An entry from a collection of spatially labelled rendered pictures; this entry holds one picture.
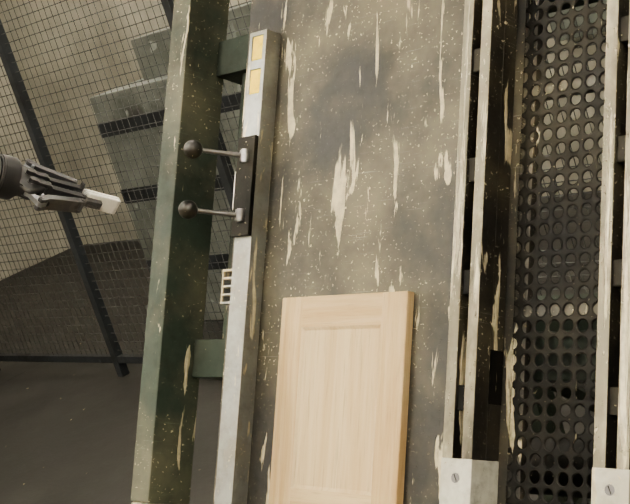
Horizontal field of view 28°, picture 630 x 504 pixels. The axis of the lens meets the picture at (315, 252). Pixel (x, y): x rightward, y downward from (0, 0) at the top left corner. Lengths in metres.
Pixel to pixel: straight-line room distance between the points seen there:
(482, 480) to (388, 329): 0.34
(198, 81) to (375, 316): 0.76
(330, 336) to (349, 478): 0.26
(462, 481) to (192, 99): 1.11
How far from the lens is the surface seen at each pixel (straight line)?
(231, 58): 2.72
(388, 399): 2.17
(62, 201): 2.21
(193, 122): 2.69
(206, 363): 2.61
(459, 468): 1.99
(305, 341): 2.32
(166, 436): 2.60
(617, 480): 1.83
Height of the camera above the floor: 1.82
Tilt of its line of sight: 13 degrees down
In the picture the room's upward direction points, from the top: 18 degrees counter-clockwise
